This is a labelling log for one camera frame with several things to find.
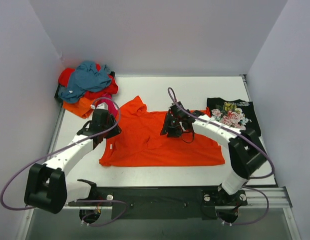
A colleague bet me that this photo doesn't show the blue t-shirt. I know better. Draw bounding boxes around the blue t-shirt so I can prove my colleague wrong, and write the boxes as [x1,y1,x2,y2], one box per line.
[58,60,111,104]

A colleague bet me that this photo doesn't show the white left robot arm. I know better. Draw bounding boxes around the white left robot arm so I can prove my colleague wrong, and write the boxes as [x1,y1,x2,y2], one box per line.
[24,109,121,214]

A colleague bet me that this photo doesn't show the aluminium front rail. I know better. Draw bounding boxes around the aluminium front rail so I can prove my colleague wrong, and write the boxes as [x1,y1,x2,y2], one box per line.
[24,186,294,210]

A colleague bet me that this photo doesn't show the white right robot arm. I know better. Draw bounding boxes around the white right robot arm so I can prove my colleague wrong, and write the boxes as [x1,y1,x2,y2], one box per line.
[160,102,267,205]

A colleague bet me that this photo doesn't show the pink t-shirt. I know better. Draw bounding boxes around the pink t-shirt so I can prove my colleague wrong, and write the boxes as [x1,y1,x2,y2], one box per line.
[97,93,118,118]

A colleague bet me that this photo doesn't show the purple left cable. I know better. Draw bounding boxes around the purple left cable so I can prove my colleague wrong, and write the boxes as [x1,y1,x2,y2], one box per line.
[0,97,128,228]

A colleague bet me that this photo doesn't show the light orange t-shirt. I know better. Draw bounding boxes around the light orange t-shirt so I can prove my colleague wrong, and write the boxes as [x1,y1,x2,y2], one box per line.
[63,97,94,119]

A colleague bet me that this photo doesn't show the red t-shirt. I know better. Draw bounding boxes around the red t-shirt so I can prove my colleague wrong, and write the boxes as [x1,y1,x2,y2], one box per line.
[58,63,119,100]

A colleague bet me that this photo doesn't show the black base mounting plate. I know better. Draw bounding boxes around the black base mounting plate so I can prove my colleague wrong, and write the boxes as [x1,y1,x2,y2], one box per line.
[69,186,248,221]

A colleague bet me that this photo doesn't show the black floral t-shirt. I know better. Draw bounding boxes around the black floral t-shirt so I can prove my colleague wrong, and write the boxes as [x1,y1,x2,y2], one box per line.
[207,97,262,137]

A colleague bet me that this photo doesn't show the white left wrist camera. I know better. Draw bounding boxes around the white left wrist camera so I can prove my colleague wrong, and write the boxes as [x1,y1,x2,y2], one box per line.
[90,102,108,110]

